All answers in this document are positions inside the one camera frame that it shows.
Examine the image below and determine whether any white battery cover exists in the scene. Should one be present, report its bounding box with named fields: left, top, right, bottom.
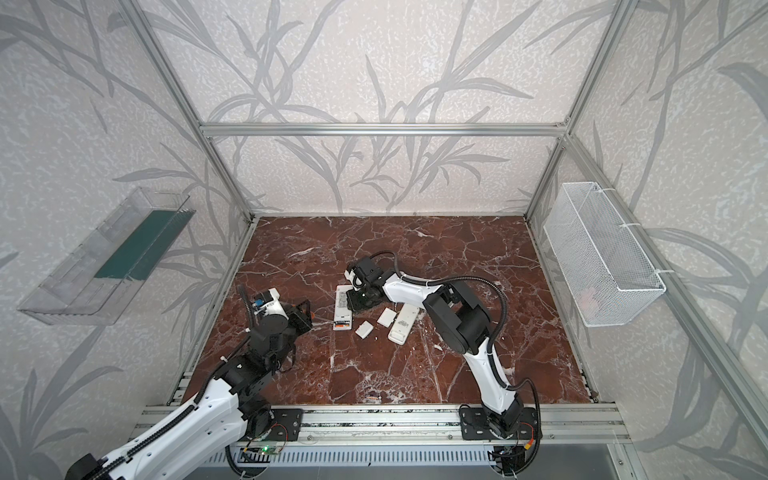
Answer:
left=377, top=308, right=397, bottom=328
left=355, top=321, right=374, bottom=339

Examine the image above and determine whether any white remote with display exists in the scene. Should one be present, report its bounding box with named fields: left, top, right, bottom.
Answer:
left=333, top=285, right=353, bottom=331

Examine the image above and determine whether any white remote being unloaded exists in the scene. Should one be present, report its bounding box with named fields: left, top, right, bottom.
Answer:
left=388, top=304, right=421, bottom=345

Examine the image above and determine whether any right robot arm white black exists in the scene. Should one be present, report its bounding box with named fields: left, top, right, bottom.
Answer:
left=345, top=256, right=524, bottom=439

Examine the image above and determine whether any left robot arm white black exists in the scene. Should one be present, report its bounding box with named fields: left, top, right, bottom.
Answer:
left=65, top=300, right=312, bottom=479

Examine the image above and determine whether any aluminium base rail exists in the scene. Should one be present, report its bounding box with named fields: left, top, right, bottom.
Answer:
left=122, top=403, right=631, bottom=448

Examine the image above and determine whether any small circuit board with wires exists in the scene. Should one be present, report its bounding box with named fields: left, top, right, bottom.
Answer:
left=240, top=443, right=286, bottom=463

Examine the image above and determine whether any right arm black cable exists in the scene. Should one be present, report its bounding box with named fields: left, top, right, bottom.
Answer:
left=371, top=250, right=542, bottom=457

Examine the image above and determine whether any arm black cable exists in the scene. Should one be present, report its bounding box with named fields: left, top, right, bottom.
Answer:
left=371, top=250, right=542, bottom=457
left=83, top=284, right=265, bottom=480

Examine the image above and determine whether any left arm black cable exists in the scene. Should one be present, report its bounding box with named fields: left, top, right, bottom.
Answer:
left=83, top=284, right=265, bottom=480

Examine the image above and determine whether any clear plastic wall tray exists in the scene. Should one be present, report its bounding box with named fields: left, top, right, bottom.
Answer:
left=18, top=187, right=196, bottom=326

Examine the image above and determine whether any aluminium horizontal frame bar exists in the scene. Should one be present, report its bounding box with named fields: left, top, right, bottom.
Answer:
left=198, top=123, right=566, bottom=137

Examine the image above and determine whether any white wire mesh basket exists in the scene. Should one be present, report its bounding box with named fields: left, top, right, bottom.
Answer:
left=544, top=182, right=666, bottom=327

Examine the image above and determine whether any aluminium frame post left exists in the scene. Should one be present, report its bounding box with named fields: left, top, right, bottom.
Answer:
left=118, top=0, right=255, bottom=223

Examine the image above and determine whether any aluminium frame post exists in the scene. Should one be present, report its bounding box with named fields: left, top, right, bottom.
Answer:
left=118, top=0, right=255, bottom=223
left=524, top=0, right=638, bottom=223

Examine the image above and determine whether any aluminium frame post right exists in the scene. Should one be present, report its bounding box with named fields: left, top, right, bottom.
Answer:
left=524, top=0, right=638, bottom=223

